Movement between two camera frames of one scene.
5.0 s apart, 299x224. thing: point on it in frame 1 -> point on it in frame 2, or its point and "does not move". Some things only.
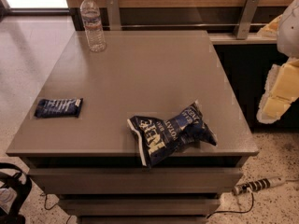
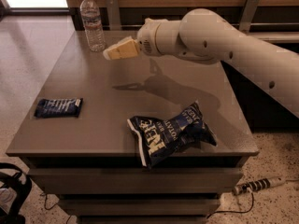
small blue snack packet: x=59 y=107 does not move
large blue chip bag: x=160 y=139 does not move
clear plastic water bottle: x=93 y=24 does not move
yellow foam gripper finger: x=270 y=29 -> x=146 y=36
